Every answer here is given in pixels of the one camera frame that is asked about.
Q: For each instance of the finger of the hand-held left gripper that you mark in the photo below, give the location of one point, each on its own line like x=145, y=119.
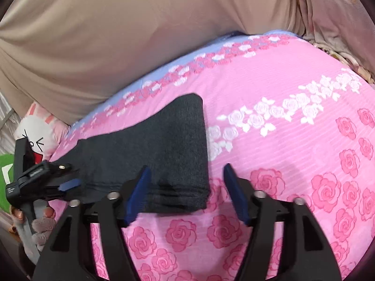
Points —
x=71, y=183
x=62, y=167

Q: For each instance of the white bunny plush toy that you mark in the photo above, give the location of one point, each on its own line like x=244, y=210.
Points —
x=41, y=128

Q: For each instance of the beige curtain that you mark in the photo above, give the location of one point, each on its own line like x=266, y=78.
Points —
x=117, y=35

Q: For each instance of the pink rose-print bedsheet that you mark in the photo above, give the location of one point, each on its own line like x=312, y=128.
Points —
x=278, y=158

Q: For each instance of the green plush toy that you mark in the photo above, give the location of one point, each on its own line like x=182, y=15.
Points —
x=4, y=193

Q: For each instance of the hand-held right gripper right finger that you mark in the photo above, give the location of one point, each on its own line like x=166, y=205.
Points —
x=235, y=196

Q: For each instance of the dark grey pants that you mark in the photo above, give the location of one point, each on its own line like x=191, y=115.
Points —
x=152, y=149

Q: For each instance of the person's left hand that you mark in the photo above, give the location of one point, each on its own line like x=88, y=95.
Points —
x=44, y=225

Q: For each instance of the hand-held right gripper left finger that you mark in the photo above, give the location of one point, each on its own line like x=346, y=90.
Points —
x=137, y=199

